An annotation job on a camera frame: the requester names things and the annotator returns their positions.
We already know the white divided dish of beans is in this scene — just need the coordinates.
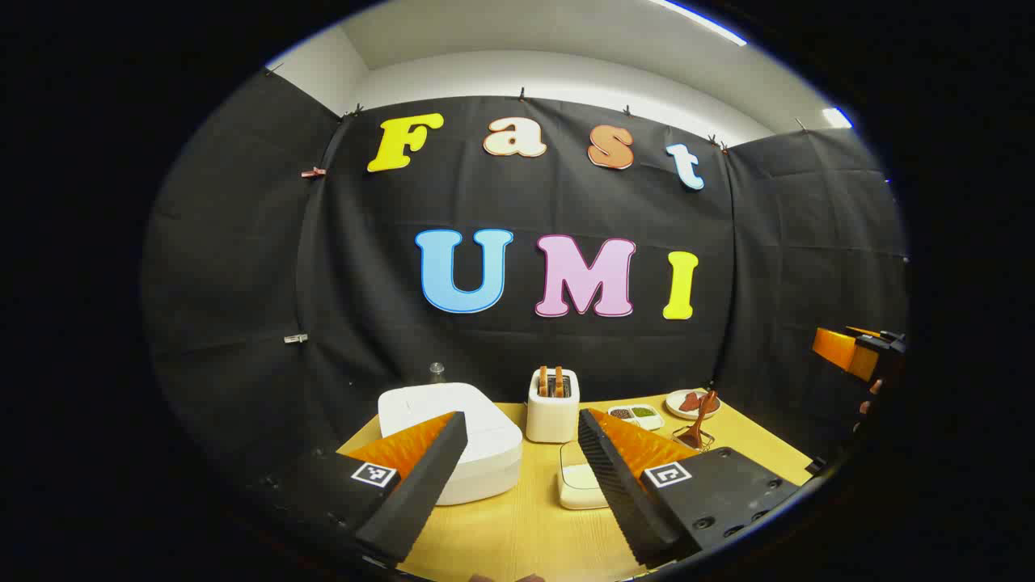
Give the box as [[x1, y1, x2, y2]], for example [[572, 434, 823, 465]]
[[607, 404, 665, 431]]

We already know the long ceiling light strip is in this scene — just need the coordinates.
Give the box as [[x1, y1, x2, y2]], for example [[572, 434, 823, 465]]
[[647, 0, 750, 47]]

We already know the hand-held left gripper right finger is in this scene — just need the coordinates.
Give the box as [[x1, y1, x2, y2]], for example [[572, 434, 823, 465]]
[[577, 407, 808, 568]]

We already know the clear tray of rice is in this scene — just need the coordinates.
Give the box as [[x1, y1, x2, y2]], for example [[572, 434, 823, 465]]
[[558, 441, 612, 511]]

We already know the white toaster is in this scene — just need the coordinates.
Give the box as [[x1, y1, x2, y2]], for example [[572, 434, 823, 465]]
[[526, 368, 581, 444]]

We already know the white rice cooker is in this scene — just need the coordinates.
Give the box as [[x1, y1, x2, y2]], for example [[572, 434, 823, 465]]
[[378, 382, 524, 507]]

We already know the brown wooden spoon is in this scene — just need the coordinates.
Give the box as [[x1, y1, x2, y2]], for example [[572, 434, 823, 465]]
[[678, 391, 719, 449]]

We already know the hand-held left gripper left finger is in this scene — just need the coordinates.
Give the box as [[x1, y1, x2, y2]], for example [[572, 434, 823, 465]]
[[268, 411, 471, 567]]

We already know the black backdrop cloth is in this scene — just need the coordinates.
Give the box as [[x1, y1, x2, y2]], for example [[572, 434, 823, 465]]
[[142, 69, 911, 486]]

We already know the white round plate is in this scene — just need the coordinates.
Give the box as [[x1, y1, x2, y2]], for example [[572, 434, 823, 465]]
[[665, 389, 721, 420]]

